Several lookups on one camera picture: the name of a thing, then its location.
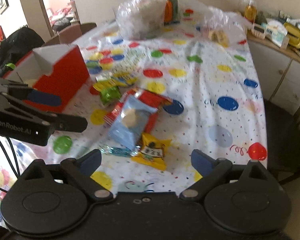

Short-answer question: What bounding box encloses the blue candy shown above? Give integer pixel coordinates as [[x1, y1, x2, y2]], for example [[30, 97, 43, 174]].
[[100, 145, 138, 158]]

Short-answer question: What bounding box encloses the yellow bear snack packet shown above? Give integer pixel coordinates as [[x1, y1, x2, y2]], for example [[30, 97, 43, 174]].
[[131, 133, 171, 171]]

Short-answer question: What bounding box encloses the light blue cookie packet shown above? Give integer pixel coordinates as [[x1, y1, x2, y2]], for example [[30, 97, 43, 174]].
[[108, 99, 150, 150]]

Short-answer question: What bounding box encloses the green snack packet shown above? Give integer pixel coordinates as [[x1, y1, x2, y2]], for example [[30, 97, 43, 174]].
[[93, 80, 122, 107]]

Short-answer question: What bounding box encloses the red snack bag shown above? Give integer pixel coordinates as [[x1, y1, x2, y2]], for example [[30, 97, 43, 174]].
[[103, 88, 173, 133]]

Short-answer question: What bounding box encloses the yellow sauce sachet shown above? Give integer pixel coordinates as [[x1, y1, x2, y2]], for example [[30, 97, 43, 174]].
[[95, 72, 138, 87]]

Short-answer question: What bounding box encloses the red white cardboard box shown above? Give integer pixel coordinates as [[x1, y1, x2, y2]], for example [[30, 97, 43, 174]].
[[4, 44, 90, 113]]

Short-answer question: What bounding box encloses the brown chair far left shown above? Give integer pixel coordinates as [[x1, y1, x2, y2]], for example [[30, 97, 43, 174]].
[[43, 23, 97, 47]]

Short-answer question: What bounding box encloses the balloon birthday tablecloth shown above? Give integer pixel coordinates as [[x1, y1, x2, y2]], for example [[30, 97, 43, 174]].
[[0, 6, 268, 225]]

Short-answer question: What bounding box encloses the white wooden sideboard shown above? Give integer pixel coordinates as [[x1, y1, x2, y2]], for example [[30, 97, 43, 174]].
[[247, 33, 300, 116]]

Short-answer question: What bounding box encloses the large clear plastic bag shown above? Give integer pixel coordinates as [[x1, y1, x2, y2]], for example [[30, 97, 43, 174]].
[[114, 0, 167, 40]]

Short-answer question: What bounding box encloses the plastic bag with cookies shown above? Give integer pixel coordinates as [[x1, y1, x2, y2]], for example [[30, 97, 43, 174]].
[[199, 7, 252, 48]]

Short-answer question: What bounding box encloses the white tissue pack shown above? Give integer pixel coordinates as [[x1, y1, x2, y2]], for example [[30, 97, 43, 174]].
[[261, 19, 289, 49]]

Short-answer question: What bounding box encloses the yellow tin on sideboard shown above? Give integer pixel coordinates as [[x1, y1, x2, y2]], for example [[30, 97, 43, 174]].
[[283, 22, 300, 49]]

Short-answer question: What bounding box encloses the amber glass jar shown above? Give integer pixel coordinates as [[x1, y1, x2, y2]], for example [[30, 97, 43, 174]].
[[243, 0, 257, 23]]

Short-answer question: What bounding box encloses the black cable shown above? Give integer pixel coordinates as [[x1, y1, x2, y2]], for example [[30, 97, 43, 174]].
[[0, 134, 22, 193]]

